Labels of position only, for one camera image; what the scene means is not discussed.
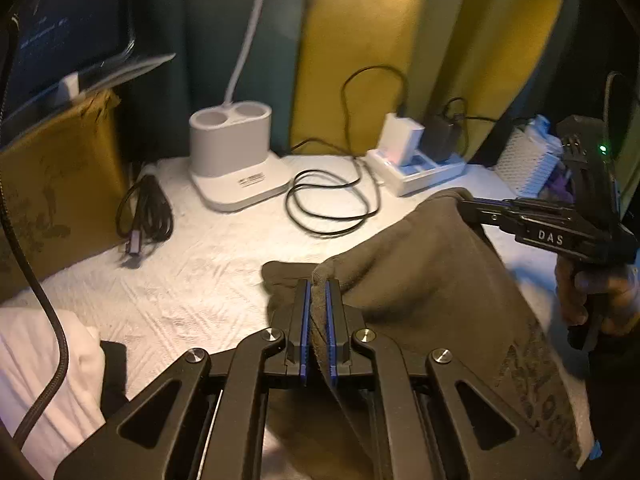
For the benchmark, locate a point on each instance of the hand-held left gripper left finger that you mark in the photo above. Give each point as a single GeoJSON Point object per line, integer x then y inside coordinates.
{"type": "Point", "coordinates": [301, 330]}

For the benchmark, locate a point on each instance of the white textured tablecloth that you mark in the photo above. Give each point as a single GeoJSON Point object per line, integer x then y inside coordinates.
{"type": "Point", "coordinates": [210, 270]}

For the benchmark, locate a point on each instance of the person's right hand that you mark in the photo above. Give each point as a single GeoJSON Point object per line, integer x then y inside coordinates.
{"type": "Point", "coordinates": [622, 300]}

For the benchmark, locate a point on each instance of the teal curtain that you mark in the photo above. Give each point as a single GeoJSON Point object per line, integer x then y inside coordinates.
{"type": "Point", "coordinates": [200, 35]}

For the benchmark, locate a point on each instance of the white lattice basket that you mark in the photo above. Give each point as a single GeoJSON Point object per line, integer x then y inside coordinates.
{"type": "Point", "coordinates": [525, 165]}

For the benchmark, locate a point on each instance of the blue white packet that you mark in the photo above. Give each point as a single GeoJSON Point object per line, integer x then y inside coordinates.
{"type": "Point", "coordinates": [542, 127]}

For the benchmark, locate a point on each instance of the person's right forearm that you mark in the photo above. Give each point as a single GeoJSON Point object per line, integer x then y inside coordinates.
{"type": "Point", "coordinates": [617, 390]}

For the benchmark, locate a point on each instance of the black charger plug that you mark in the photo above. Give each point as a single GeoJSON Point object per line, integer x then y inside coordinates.
{"type": "Point", "coordinates": [440, 135]}

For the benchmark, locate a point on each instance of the white charger plug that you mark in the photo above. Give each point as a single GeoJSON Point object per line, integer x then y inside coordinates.
{"type": "Point", "coordinates": [402, 137]}

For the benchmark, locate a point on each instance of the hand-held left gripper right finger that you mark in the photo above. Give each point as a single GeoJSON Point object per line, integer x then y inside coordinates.
{"type": "Point", "coordinates": [331, 330]}

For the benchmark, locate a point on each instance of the dark monitor screen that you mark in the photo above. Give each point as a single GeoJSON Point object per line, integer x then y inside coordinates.
{"type": "Point", "coordinates": [60, 25]}

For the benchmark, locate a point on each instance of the white desk lamp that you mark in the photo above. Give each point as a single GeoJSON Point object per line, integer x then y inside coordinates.
{"type": "Point", "coordinates": [235, 160]}

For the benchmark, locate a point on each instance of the white towel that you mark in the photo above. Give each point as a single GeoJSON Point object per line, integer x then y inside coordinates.
{"type": "Point", "coordinates": [45, 385]}

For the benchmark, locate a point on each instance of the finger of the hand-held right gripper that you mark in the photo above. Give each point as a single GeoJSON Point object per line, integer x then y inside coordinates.
{"type": "Point", "coordinates": [485, 211]}

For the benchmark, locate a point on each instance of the white power strip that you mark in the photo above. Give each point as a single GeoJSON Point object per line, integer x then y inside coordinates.
{"type": "Point", "coordinates": [425, 175]}

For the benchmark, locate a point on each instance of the yellow curtain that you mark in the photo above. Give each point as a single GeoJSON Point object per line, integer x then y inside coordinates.
{"type": "Point", "coordinates": [350, 35]}

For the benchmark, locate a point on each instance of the purple cloth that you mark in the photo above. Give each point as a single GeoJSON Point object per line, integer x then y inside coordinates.
{"type": "Point", "coordinates": [562, 185]}

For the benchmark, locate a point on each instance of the brown t-shirt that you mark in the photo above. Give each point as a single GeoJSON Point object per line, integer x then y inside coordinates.
{"type": "Point", "coordinates": [425, 270]}

